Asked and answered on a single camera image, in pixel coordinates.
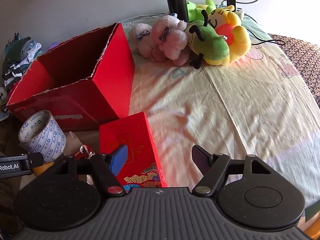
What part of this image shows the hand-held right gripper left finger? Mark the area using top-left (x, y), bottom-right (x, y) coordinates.
top-left (54, 144), bottom-right (128, 197)

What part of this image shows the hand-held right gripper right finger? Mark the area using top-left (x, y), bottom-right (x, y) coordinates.
top-left (191, 144), bottom-right (273, 197)

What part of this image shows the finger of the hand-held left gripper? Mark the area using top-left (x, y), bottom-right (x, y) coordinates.
top-left (27, 152), bottom-right (45, 168)

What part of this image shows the orange gourd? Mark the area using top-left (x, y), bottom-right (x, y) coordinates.
top-left (33, 162), bottom-right (54, 178)

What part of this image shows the white printed tape roll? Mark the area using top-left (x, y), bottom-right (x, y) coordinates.
top-left (18, 110), bottom-right (67, 164)

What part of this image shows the small red gold-printed box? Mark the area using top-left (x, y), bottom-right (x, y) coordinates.
top-left (99, 112), bottom-right (168, 193)

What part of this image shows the large red cardboard box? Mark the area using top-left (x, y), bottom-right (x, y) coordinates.
top-left (6, 22), bottom-right (135, 132)

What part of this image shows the red knotted charm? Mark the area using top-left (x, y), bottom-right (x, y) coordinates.
top-left (75, 145), bottom-right (98, 160)

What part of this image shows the beige pouch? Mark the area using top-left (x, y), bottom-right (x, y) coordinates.
top-left (64, 131), bottom-right (87, 155)

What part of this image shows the pile of clothes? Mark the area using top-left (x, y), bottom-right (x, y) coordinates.
top-left (1, 32), bottom-right (43, 93)

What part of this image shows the green bug plush toy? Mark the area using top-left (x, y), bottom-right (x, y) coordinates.
top-left (184, 10), bottom-right (230, 70)

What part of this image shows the pink plush toy with bow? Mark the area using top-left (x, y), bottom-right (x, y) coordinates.
top-left (151, 14), bottom-right (190, 67)

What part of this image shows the white plush toy with bow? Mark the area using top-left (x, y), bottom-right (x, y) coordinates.
top-left (129, 23), bottom-right (157, 57)

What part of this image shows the yellow plush toy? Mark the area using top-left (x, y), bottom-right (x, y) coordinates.
top-left (206, 5), bottom-right (252, 65)

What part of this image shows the dark patterned blanket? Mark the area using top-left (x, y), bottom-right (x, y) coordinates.
top-left (267, 33), bottom-right (320, 105)

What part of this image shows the green frog plush toy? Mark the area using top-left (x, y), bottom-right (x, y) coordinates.
top-left (187, 0), bottom-right (217, 23)

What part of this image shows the white power strip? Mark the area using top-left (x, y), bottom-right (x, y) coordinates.
top-left (215, 4), bottom-right (245, 19)

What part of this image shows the black pole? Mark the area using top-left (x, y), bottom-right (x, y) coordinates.
top-left (162, 0), bottom-right (189, 23)

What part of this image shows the black cable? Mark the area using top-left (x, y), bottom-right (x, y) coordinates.
top-left (246, 27), bottom-right (285, 46)

